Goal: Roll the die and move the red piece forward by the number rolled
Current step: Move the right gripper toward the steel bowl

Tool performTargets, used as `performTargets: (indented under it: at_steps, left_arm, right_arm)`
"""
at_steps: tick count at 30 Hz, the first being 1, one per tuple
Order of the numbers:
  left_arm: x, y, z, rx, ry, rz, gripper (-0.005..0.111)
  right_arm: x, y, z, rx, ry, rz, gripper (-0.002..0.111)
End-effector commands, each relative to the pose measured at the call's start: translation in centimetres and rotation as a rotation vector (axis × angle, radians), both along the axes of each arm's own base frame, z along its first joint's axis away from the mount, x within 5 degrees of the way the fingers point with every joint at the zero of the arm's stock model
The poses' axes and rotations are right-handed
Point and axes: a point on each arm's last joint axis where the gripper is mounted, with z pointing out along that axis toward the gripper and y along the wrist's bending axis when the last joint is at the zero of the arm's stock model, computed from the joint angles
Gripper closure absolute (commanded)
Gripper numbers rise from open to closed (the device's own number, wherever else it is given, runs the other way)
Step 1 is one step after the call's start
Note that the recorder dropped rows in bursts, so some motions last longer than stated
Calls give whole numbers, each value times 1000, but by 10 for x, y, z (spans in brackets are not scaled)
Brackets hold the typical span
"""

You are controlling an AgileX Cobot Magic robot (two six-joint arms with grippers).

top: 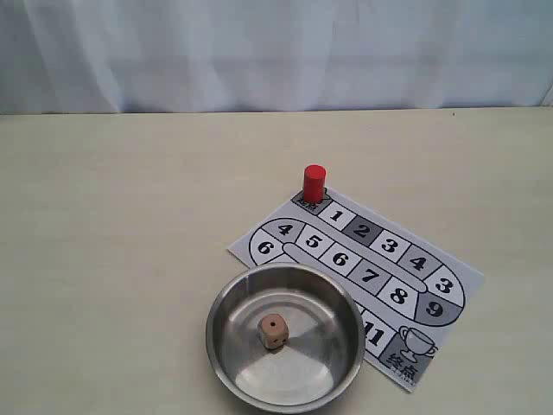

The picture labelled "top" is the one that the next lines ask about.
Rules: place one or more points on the wooden die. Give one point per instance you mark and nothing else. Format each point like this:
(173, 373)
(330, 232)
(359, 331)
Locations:
(273, 331)

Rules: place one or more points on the stainless steel bowl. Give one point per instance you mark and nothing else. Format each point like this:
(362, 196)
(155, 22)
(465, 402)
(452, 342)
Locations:
(318, 362)

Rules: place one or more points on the white backdrop curtain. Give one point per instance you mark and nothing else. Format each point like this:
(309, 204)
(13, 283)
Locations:
(233, 56)

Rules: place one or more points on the red cylinder game piece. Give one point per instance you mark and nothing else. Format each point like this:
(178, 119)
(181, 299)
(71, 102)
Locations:
(313, 183)

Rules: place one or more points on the printed paper game board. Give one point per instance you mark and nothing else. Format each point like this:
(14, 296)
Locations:
(409, 292)

